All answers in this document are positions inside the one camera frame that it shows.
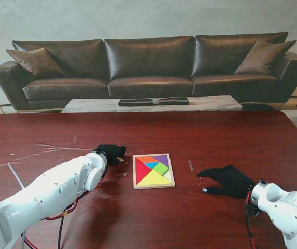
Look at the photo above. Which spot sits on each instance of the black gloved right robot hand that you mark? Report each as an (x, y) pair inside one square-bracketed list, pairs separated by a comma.
[(232, 181)]

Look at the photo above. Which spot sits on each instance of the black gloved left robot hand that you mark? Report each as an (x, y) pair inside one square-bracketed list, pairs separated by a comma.
[(110, 153)]

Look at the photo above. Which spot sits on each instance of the natural wood small tangram triangle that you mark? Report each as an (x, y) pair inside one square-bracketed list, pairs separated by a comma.
[(120, 159)]

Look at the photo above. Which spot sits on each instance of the red large tangram triangle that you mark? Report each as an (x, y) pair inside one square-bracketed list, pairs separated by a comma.
[(141, 169)]

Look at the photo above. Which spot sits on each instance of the orange tangram parallelogram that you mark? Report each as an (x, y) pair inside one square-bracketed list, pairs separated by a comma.
[(145, 158)]

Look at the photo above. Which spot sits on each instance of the blue small tangram triangle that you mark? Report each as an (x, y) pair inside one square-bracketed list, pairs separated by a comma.
[(150, 164)]

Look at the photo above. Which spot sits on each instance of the yellow large tangram triangle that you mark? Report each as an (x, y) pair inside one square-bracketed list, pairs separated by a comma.
[(153, 179)]

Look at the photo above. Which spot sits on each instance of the green tangram square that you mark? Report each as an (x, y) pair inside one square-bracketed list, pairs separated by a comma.
[(160, 168)]

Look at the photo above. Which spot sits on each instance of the purple medium tangram triangle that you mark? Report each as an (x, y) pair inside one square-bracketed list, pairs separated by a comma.
[(163, 159)]

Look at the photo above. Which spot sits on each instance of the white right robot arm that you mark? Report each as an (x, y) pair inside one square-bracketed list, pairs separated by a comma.
[(286, 211)]

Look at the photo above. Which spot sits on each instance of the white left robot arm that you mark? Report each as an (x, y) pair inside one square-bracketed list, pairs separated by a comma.
[(55, 192)]

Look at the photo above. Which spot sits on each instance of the wooden square puzzle tray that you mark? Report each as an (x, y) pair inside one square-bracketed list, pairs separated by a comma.
[(171, 179)]

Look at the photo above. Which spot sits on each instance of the marble coffee table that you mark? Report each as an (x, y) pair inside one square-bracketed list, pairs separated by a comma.
[(91, 105)]

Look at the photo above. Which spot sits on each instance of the long black decorative tray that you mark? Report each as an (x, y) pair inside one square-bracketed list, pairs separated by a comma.
[(138, 103)]

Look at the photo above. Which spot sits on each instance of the glass ball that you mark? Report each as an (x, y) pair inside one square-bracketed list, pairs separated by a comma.
[(155, 101)]

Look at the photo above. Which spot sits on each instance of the dark brown leather sofa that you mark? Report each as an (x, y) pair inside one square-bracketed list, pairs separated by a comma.
[(150, 64)]

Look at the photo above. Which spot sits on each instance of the thin white strip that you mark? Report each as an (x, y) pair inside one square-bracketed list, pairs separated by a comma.
[(16, 176)]

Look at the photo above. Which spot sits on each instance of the brown sofa cushion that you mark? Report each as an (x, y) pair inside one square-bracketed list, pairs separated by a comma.
[(36, 63), (265, 58)]

